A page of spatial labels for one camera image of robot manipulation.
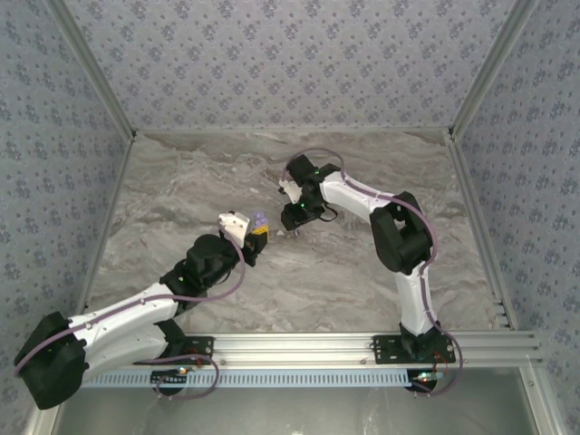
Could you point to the black controller board mount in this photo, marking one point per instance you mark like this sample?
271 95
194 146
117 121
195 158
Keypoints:
170 383
423 385

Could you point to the purple round charging case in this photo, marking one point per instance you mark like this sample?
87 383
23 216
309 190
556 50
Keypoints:
259 220

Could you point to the aluminium mounting rail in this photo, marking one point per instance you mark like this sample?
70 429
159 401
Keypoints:
294 349

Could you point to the aluminium table side rail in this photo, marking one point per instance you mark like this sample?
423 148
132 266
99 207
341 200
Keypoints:
471 204

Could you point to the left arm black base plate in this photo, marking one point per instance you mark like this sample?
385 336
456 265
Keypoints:
201 346

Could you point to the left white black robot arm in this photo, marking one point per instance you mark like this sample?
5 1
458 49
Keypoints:
122 312

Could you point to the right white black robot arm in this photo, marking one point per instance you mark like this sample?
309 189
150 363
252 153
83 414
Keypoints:
349 192

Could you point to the aluminium frame post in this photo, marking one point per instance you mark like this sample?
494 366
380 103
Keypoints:
490 68
93 68

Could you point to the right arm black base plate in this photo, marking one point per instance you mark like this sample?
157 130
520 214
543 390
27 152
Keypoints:
385 349

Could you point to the steel sheet panel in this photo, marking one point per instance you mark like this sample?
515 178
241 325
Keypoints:
294 412

